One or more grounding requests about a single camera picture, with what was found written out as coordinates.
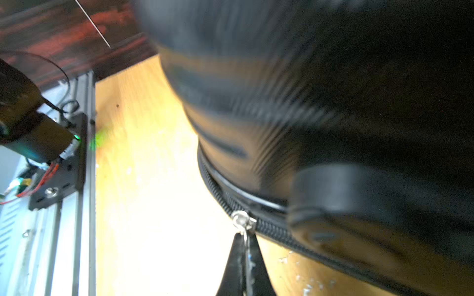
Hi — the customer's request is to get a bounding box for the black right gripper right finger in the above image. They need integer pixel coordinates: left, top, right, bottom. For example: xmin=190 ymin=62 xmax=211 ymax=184
xmin=245 ymin=232 xmax=276 ymax=296

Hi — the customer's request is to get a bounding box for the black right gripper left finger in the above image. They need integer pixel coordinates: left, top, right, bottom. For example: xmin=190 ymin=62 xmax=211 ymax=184
xmin=216 ymin=233 xmax=246 ymax=296

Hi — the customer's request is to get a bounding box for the silver zipper pull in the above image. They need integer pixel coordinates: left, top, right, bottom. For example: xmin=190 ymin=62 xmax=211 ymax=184
xmin=231 ymin=210 xmax=257 ymax=235

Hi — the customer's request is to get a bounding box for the black hard-shell suitcase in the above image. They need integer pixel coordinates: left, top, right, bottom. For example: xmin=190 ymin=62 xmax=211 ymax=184
xmin=133 ymin=1 xmax=474 ymax=296

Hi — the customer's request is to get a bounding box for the aluminium front rail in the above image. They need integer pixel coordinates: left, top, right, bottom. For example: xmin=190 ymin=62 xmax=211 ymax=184
xmin=1 ymin=72 xmax=96 ymax=296

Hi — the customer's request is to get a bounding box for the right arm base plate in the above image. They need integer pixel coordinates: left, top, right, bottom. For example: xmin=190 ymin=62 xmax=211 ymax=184
xmin=28 ymin=113 xmax=88 ymax=210

